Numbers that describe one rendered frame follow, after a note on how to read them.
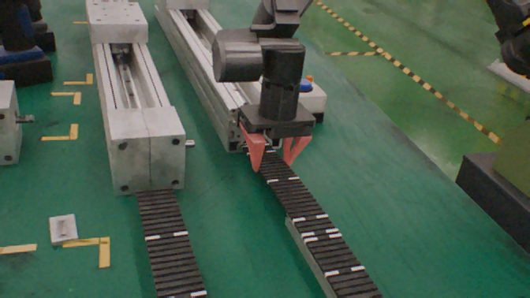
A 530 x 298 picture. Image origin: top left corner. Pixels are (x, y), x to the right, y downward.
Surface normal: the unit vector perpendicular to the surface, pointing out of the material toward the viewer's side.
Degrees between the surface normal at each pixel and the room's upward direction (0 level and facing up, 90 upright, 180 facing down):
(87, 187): 0
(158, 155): 90
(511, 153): 90
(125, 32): 90
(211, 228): 0
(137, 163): 90
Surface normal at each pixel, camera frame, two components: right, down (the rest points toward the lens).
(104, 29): 0.33, 0.51
